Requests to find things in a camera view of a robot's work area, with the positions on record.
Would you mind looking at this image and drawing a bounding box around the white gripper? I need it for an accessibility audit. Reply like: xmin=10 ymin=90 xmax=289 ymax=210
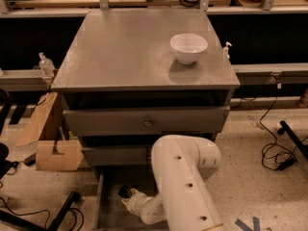
xmin=121 ymin=188 xmax=153 ymax=217

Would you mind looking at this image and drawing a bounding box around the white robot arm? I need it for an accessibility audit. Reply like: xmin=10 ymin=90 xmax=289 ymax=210
xmin=119 ymin=135 xmax=226 ymax=231

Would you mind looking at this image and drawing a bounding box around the grey open bottom drawer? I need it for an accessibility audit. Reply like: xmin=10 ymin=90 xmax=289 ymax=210
xmin=93 ymin=165 xmax=169 ymax=231

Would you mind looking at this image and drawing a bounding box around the grey middle drawer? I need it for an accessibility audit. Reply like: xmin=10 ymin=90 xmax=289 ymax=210
xmin=81 ymin=143 xmax=215 ymax=167

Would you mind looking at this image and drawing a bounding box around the grey top drawer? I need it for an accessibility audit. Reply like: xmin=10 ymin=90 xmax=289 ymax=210
xmin=64 ymin=106 xmax=230 ymax=137

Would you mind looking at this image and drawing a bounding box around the grey wooden drawer cabinet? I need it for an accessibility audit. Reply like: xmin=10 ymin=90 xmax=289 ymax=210
xmin=51 ymin=9 xmax=241 ymax=178

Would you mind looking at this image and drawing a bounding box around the brown cardboard box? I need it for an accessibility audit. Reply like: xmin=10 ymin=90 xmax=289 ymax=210
xmin=36 ymin=141 xmax=84 ymax=171

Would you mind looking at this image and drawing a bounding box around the clear sanitizer bottle left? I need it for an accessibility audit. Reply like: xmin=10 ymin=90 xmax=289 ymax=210
xmin=38 ymin=52 xmax=55 ymax=77

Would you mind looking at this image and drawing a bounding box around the white ceramic bowl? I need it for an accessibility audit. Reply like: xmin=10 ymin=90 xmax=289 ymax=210
xmin=169 ymin=34 xmax=208 ymax=64

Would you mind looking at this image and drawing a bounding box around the small white pump bottle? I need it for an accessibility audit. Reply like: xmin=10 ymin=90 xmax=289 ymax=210
xmin=222 ymin=41 xmax=232 ymax=60

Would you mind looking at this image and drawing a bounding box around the black stand leg right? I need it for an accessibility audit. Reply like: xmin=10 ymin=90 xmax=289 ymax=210
xmin=280 ymin=120 xmax=308 ymax=160

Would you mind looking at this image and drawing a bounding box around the black cable on floor left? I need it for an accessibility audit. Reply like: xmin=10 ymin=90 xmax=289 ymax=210
xmin=0 ymin=195 xmax=85 ymax=231

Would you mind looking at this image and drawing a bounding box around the black power cable and adapter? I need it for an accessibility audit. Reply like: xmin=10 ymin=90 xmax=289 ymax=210
xmin=255 ymin=96 xmax=300 ymax=172

